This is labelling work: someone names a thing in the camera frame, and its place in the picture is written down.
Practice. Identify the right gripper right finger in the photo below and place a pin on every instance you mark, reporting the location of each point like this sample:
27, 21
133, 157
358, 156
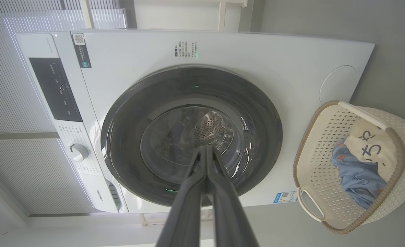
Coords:
228, 216

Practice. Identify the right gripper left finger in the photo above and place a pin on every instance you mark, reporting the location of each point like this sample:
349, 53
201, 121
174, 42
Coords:
185, 212

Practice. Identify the dark round glass washer door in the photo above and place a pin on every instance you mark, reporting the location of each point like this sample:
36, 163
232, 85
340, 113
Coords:
127, 137

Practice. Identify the blue patterned garment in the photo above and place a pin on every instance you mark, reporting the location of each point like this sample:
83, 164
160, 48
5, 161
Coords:
356, 178

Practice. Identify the cream printed garment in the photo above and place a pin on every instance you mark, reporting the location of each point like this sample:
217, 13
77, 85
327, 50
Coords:
370, 137

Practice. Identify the stainless steel washing machine drum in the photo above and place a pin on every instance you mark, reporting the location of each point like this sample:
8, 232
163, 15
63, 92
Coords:
209, 125

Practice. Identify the white washing machine control knob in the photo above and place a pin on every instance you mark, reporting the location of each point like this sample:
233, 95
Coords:
78, 152

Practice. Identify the white front-load washing machine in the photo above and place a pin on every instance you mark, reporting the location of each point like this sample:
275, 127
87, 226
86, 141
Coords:
257, 58

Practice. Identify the black washing machine display panel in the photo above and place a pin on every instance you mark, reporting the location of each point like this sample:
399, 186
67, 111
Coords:
56, 89

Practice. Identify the blue energy label sticker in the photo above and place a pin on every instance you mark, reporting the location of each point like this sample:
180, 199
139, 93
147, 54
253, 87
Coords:
284, 197

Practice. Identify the white detergent drawer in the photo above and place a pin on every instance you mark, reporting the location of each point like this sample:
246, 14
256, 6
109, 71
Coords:
101, 195

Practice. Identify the cream perforated laundry basket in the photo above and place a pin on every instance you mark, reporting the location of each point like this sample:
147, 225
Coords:
319, 164

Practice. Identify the round white filter cover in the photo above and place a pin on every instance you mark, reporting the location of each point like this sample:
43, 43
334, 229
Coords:
337, 84

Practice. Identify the dark QR code sticker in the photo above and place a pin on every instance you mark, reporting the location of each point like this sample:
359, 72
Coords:
81, 51

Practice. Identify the white metal railing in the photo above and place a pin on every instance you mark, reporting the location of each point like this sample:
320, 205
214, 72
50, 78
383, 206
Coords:
223, 15

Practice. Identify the white pleated window blind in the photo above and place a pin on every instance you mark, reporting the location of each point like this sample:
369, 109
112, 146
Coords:
17, 85

